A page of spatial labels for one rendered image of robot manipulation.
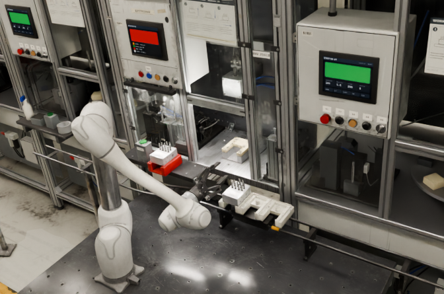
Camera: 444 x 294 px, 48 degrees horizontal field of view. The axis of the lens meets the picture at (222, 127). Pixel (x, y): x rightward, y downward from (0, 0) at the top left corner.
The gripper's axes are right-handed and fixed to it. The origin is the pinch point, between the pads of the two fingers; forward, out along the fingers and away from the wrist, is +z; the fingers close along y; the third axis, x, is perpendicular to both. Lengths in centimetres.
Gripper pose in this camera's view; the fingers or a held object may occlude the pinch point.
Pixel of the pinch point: (219, 172)
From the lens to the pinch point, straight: 251.9
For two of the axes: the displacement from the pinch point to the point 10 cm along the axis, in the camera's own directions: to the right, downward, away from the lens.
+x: -6.1, 0.5, 7.9
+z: 6.4, -5.7, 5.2
